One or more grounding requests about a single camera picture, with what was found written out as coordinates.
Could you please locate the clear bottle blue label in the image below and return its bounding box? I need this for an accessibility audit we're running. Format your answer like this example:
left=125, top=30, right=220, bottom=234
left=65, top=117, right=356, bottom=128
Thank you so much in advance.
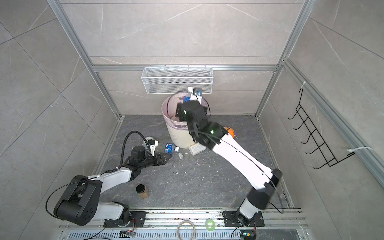
left=155, top=143, right=180, bottom=154
left=183, top=96, right=191, bottom=103

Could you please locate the white label wide bottle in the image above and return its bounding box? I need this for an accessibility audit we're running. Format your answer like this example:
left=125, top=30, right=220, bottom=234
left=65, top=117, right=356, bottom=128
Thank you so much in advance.
left=178, top=143, right=207, bottom=159

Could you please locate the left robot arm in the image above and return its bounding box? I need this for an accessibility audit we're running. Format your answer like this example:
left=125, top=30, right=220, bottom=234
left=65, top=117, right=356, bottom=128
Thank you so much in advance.
left=46, top=131, right=172, bottom=228

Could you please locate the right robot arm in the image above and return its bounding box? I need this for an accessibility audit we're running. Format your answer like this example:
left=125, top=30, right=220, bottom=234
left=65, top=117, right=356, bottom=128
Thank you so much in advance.
left=176, top=101, right=283, bottom=225

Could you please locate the white ribbed trash bin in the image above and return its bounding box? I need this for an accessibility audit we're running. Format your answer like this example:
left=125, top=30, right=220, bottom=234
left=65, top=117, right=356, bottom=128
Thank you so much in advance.
left=161, top=93, right=207, bottom=149

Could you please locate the pink bin liner bag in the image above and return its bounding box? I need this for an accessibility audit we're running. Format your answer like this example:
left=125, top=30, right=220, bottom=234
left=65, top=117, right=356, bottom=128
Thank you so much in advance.
left=162, top=90, right=210, bottom=131

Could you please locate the brown jar black lid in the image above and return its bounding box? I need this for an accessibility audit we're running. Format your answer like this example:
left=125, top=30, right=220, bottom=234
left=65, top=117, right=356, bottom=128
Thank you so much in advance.
left=136, top=184, right=149, bottom=199

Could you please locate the orange shark plush toy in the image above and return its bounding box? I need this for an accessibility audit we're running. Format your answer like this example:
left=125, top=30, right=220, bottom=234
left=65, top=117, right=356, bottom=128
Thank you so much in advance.
left=224, top=127, right=238, bottom=139

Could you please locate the green tape roll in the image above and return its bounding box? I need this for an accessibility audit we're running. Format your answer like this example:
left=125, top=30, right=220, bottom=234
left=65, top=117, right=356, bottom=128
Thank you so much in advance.
left=205, top=219, right=216, bottom=232

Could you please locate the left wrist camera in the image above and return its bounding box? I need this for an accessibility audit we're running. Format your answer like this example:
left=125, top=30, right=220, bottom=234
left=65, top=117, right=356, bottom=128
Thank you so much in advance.
left=147, top=142, right=159, bottom=156

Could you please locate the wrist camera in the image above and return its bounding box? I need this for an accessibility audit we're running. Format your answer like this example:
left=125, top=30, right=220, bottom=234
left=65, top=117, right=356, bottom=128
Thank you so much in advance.
left=147, top=142, right=159, bottom=156
left=188, top=87, right=203, bottom=104

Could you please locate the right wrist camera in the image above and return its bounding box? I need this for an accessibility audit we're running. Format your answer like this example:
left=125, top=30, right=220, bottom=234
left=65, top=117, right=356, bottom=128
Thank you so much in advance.
left=188, top=87, right=203, bottom=104

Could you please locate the white wire mesh basket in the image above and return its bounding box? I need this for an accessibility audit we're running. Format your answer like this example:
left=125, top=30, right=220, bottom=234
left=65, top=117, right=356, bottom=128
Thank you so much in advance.
left=141, top=67, right=214, bottom=95

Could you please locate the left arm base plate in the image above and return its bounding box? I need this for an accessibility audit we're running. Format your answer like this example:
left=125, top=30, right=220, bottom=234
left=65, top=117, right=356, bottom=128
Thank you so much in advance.
left=103, top=211, right=147, bottom=228

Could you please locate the grey cable ring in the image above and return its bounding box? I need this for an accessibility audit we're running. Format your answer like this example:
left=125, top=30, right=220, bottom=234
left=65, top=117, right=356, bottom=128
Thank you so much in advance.
left=176, top=219, right=196, bottom=240

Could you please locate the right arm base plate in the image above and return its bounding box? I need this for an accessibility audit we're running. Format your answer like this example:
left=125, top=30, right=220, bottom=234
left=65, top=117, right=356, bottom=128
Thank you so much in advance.
left=222, top=211, right=265, bottom=227

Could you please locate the black wall hook rack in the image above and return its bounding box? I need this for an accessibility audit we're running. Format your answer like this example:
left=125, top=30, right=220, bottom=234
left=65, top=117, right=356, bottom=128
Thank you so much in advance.
left=288, top=89, right=355, bottom=170

